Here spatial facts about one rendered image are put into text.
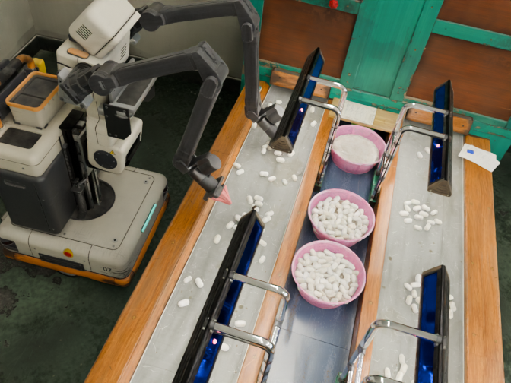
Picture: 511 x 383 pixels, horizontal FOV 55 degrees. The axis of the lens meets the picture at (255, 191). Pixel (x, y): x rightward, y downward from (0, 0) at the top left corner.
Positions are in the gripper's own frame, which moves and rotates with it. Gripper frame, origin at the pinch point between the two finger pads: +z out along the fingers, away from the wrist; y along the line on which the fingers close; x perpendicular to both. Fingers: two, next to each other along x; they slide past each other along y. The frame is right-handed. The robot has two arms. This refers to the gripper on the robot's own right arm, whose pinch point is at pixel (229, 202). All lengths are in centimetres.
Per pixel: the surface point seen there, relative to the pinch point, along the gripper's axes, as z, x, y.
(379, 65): 19, -42, 90
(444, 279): 34, -68, -29
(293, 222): 22.3, -12.7, 4.1
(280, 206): 18.4, -6.2, 12.1
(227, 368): 20, -7, -57
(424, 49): 23, -62, 90
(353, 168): 38, -22, 47
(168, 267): -4.9, 11.4, -31.5
